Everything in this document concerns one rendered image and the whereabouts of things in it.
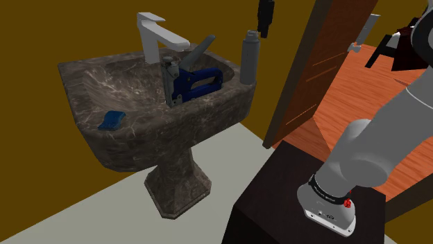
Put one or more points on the dark robot stand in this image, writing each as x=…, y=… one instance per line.
x=270, y=202

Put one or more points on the brown wooden door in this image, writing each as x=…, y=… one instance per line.
x=314, y=67

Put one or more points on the black chair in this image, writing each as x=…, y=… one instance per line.
x=404, y=54

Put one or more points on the blue sponge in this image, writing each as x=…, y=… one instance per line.
x=111, y=121

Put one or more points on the grey sink faucet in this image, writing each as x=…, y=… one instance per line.
x=150, y=40

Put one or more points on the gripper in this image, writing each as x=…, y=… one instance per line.
x=265, y=15

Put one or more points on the blue staple gun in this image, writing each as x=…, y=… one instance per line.
x=199, y=79

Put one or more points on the dark marble pedestal sink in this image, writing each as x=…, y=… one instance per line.
x=148, y=135

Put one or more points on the grey bottle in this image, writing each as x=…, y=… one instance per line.
x=249, y=57

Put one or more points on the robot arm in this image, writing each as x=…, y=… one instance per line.
x=379, y=145

